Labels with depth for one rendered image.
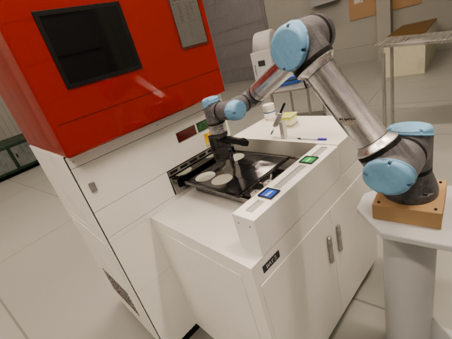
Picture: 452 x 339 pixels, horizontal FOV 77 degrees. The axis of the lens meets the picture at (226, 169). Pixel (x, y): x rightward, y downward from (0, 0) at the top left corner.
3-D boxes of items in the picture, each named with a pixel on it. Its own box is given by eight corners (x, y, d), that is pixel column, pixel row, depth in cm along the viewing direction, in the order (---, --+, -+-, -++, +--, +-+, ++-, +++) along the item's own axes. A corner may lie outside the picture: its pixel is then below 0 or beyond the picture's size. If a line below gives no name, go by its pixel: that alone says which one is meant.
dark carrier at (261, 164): (187, 181, 137) (187, 180, 137) (235, 152, 157) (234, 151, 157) (238, 195, 113) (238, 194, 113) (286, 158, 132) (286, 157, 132)
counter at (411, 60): (435, 52, 664) (436, 17, 635) (424, 73, 526) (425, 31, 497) (402, 57, 707) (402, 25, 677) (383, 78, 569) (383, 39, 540)
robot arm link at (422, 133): (438, 157, 85) (440, 114, 80) (426, 179, 78) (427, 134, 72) (394, 153, 94) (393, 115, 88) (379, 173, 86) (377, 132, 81)
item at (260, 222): (241, 247, 96) (231, 213, 90) (320, 172, 127) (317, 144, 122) (262, 257, 89) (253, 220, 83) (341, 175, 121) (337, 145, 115)
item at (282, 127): (274, 138, 139) (269, 113, 134) (278, 136, 142) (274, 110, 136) (284, 139, 135) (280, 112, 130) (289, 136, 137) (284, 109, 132)
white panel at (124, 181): (107, 241, 121) (62, 157, 105) (234, 159, 167) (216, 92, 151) (110, 243, 118) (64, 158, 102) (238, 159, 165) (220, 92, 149)
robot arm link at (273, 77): (334, -2, 82) (245, 88, 123) (316, 3, 76) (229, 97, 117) (356, 31, 83) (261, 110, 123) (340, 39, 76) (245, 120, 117)
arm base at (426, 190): (441, 181, 90) (442, 153, 86) (435, 208, 81) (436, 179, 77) (388, 177, 100) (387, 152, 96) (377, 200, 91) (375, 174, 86)
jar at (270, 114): (263, 121, 171) (259, 106, 168) (270, 117, 176) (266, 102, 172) (272, 121, 166) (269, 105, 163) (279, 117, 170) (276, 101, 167)
